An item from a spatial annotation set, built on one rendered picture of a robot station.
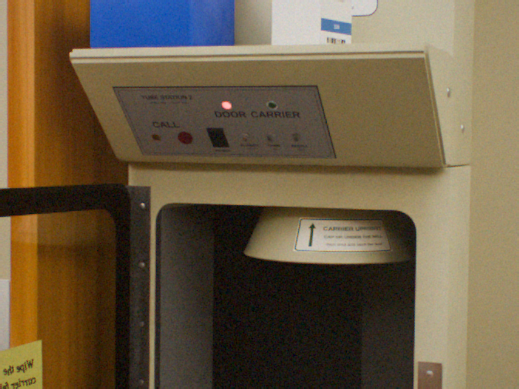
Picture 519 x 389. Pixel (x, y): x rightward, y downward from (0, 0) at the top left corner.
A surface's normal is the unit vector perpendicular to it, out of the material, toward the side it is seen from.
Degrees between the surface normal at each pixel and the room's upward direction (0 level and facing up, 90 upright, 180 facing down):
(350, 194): 90
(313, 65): 135
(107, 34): 90
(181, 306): 90
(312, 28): 90
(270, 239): 66
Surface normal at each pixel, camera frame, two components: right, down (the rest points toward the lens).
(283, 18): -0.60, 0.04
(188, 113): -0.25, 0.74
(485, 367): -0.35, 0.04
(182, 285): 0.94, 0.03
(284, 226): -0.58, -0.37
